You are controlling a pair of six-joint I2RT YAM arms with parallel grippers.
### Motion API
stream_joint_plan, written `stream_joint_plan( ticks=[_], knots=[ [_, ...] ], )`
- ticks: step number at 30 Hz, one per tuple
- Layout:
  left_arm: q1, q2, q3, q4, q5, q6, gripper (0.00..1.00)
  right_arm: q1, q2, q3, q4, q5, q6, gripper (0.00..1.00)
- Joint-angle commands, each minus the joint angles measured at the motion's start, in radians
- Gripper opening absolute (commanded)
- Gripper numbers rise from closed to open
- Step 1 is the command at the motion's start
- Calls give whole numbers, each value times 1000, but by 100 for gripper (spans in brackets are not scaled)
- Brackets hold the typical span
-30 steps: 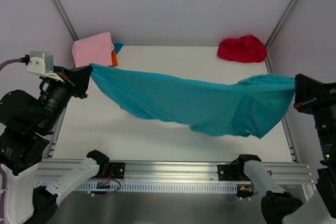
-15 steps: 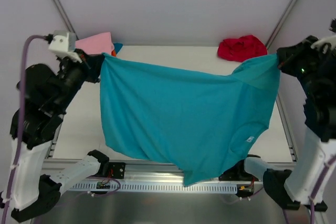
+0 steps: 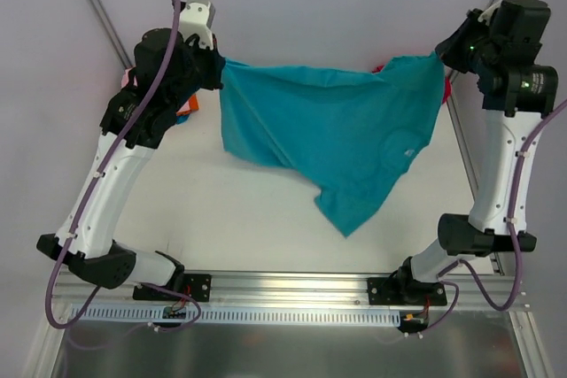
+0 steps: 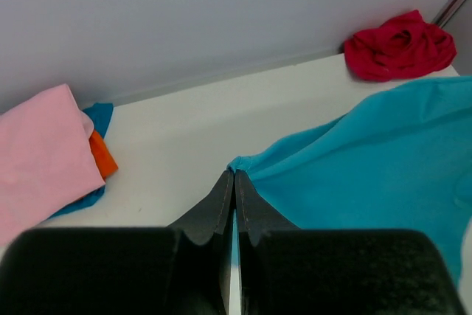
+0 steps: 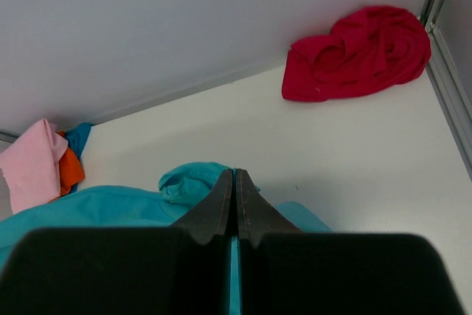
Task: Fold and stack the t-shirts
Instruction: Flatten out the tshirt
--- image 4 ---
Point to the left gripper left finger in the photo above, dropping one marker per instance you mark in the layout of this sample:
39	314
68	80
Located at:
201	278

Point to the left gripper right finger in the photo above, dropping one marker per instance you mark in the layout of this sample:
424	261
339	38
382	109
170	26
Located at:
255	219

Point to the teal t shirt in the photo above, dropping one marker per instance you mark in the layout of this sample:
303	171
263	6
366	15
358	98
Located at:
100	114
401	159

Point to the folded pink t shirt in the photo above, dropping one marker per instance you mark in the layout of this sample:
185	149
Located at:
46	160

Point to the crumpled red t shirt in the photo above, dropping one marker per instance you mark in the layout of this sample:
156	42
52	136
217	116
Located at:
404	47

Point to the folded orange t shirt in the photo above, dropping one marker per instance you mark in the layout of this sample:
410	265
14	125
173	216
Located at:
103	158

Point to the right aluminium frame post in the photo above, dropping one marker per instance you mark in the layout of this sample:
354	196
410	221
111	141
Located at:
447	12

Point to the folded teal t shirt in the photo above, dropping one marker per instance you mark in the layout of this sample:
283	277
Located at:
100	114

